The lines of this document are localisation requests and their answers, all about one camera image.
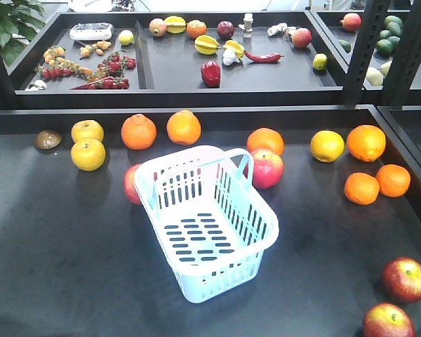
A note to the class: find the light blue plastic basket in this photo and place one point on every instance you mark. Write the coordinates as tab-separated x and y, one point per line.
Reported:
210	222

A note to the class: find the pink red apple centre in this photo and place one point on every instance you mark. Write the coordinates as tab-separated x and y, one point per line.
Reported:
268	168

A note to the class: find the pink red apple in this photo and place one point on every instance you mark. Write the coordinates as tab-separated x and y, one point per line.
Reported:
129	185
268	168

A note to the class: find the orange behind centre apple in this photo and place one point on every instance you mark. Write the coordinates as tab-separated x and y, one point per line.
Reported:
266	138

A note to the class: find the orange back left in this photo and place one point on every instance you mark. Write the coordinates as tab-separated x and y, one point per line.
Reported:
138	132

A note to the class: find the pink red apple left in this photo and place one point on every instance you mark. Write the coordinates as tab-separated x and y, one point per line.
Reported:
129	185

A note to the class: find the red bell pepper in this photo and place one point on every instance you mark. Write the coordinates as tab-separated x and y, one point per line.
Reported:
211	73

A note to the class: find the black upper produce tray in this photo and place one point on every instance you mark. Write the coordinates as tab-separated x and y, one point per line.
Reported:
167	71

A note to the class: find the white garlic bulb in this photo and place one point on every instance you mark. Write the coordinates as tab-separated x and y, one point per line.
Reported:
229	57

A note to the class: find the yellow citrus right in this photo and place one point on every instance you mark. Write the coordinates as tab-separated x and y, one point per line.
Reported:
326	146

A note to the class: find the yellow apple front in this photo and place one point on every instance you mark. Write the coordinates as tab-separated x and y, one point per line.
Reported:
88	154

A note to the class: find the yellow apple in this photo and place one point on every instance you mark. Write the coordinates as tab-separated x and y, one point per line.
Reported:
87	129
88	154

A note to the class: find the yellow starfruit large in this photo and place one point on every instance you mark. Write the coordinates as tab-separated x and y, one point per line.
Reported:
206	45

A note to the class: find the red chili pepper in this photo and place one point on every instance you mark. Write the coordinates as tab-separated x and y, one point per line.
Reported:
267	58

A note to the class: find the yellow apple back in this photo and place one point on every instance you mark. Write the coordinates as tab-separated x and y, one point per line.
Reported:
87	129

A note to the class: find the dark purple plum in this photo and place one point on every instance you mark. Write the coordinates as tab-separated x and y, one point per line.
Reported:
225	29

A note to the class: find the small orange right front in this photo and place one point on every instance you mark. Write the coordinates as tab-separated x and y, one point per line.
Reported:
361	188

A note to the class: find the small orange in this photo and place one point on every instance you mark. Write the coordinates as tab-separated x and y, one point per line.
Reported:
361	188
394	180

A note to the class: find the large orange far right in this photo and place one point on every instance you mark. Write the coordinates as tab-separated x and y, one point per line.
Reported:
366	142

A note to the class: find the small orange far right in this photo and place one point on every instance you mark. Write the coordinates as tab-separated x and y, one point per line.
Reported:
394	180

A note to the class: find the white electronic scale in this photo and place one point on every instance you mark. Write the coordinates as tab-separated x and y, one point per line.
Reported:
91	31

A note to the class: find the red apple front middle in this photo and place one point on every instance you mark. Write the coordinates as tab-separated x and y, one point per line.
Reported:
401	279

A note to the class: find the red apple front right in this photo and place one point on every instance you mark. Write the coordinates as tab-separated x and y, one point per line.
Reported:
387	319

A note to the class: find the potted green plant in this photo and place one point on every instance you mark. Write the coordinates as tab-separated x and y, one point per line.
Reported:
20	22

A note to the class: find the black shelf post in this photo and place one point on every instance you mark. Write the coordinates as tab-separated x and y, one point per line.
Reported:
372	19

